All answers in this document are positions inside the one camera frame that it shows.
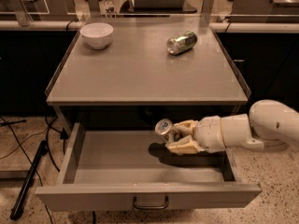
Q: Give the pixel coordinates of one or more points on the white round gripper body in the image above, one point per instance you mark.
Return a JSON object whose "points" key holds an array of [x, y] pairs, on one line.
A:
{"points": [[207, 133]]}

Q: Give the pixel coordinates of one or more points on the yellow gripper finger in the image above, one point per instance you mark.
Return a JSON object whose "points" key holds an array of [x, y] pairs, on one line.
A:
{"points": [[186, 127], [185, 145]]}

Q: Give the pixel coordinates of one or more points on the blue silver redbull can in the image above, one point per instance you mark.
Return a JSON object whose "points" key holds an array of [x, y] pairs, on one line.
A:
{"points": [[167, 131]]}

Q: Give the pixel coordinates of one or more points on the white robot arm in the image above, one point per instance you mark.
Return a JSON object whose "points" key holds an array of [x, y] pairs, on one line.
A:
{"points": [[268, 124]]}

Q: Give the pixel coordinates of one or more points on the grey cabinet with glass top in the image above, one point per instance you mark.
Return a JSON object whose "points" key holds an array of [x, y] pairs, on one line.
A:
{"points": [[137, 69]]}

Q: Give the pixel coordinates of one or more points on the green soda can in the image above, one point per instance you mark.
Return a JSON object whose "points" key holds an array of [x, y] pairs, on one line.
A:
{"points": [[179, 44]]}

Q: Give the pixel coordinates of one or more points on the open grey top drawer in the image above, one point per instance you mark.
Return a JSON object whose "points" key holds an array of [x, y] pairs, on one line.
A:
{"points": [[105, 170]]}

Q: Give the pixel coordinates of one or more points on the white ceramic bowl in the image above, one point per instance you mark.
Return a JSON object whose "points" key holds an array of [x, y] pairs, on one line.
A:
{"points": [[97, 35]]}

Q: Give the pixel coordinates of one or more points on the clear plastic water bottle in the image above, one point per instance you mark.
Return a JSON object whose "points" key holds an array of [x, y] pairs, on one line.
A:
{"points": [[109, 7]]}

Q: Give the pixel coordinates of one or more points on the black bar on floor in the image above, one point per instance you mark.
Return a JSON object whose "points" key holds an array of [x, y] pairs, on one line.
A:
{"points": [[17, 209]]}

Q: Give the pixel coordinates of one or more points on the black metal drawer handle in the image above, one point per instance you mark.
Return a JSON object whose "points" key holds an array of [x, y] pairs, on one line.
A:
{"points": [[146, 204]]}

